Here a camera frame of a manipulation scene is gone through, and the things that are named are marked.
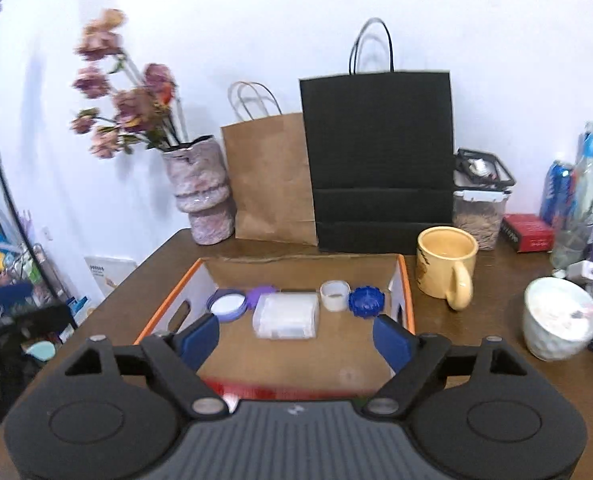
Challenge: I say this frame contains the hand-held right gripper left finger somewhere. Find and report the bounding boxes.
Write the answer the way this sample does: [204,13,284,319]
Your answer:
[64,312,230,419]

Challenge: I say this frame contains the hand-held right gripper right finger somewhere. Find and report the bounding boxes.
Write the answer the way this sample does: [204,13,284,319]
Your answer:
[363,314,528,417]

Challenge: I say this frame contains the purple ring lid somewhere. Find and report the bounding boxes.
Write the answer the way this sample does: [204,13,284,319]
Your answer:
[206,288,250,322]

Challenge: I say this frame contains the blue scalloped cap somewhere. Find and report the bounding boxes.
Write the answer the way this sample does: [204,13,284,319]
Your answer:
[348,286,386,319]

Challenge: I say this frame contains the small white jar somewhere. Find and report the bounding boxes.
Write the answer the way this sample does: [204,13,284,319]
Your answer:
[319,280,351,313]

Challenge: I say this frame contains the purple scalloped cap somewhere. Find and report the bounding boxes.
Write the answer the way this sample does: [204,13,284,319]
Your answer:
[246,284,282,314]

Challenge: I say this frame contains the clear plastic swab box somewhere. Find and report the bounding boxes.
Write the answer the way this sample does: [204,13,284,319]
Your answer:
[252,290,321,341]

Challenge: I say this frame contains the red and orange cardboard box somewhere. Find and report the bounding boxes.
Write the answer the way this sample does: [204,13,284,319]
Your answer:
[133,253,416,404]

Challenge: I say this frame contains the dark blue object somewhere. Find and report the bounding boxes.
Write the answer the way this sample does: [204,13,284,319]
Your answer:
[0,282,35,307]

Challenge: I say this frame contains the white printed panel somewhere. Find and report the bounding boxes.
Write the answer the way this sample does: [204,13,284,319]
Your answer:
[83,255,138,302]

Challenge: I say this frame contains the yellow mug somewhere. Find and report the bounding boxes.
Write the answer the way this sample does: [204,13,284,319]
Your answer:
[415,226,479,311]

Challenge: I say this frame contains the pink mottled vase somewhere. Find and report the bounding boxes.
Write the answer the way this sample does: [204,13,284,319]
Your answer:
[162,134,236,246]

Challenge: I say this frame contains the clear food container black lid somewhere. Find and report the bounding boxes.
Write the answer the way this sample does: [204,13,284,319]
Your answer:
[451,147,516,252]

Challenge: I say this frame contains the white bowl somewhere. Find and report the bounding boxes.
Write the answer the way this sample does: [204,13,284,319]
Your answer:
[521,276,593,362]

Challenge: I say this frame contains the red flat box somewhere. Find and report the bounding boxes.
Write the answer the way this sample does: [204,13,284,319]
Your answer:
[499,213,556,254]

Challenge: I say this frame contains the brown paper bag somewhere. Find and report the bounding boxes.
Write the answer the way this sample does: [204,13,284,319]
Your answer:
[220,80,319,247]

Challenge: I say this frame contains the black paper bag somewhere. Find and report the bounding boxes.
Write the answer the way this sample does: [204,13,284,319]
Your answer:
[299,17,456,255]

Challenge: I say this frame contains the blue drink can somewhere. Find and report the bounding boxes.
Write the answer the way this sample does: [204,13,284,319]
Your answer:
[539,159,577,229]

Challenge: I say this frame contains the clear glass bottle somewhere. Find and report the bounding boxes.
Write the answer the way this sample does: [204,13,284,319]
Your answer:
[550,120,593,269]

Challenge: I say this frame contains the dried pink flowers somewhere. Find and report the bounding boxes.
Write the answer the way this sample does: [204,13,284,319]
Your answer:
[71,8,180,160]

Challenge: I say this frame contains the wire rack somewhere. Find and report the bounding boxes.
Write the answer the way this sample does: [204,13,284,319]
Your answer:
[19,242,77,311]

